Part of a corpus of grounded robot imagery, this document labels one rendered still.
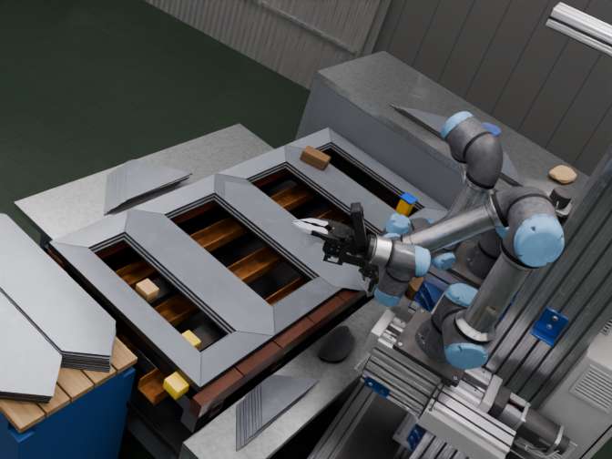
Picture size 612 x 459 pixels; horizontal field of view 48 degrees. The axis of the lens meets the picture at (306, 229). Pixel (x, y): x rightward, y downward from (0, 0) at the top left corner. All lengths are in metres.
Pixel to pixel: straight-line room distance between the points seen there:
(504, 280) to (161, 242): 1.23
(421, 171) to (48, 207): 1.62
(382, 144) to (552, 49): 1.92
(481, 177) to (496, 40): 2.89
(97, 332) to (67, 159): 2.19
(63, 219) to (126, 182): 0.31
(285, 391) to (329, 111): 1.60
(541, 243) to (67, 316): 1.37
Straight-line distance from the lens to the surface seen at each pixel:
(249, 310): 2.35
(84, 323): 2.21
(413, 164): 3.26
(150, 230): 2.55
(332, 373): 2.49
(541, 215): 1.76
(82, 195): 2.81
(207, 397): 2.12
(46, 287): 2.30
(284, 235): 2.68
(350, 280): 2.60
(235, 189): 2.83
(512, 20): 4.95
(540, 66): 4.98
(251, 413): 2.27
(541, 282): 2.19
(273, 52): 5.67
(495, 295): 1.87
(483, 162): 2.17
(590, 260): 2.10
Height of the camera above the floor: 2.51
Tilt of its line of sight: 38 degrees down
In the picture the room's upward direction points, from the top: 20 degrees clockwise
